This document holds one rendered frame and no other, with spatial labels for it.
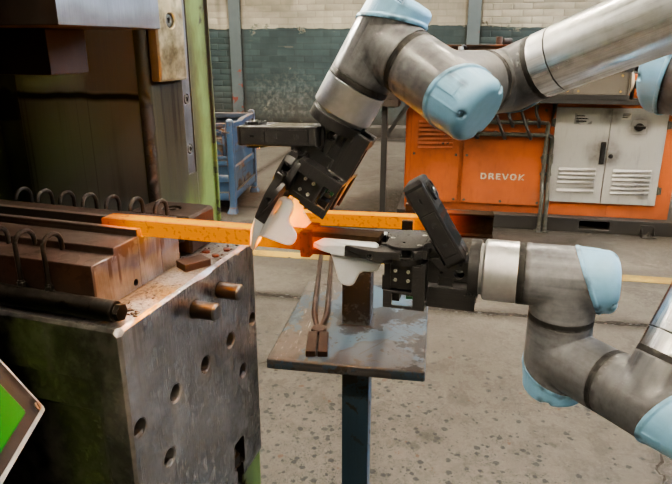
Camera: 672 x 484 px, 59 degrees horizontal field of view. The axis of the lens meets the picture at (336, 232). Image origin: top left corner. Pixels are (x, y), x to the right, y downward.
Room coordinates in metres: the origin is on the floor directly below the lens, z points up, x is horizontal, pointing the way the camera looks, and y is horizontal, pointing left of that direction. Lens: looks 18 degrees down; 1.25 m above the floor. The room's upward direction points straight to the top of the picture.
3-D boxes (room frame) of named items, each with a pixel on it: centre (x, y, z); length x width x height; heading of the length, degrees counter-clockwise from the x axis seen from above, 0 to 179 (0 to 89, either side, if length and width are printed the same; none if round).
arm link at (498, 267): (0.67, -0.20, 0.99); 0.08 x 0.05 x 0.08; 162
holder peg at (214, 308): (0.81, 0.19, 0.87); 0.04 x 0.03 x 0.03; 72
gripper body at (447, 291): (0.70, -0.12, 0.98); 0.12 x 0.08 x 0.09; 72
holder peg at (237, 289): (0.88, 0.17, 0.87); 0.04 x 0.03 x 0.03; 72
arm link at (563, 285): (0.65, -0.27, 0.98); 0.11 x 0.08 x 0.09; 72
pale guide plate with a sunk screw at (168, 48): (1.14, 0.31, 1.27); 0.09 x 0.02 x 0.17; 162
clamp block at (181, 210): (0.99, 0.28, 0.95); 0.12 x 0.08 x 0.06; 72
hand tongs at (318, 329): (1.30, 0.03, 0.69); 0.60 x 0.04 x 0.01; 179
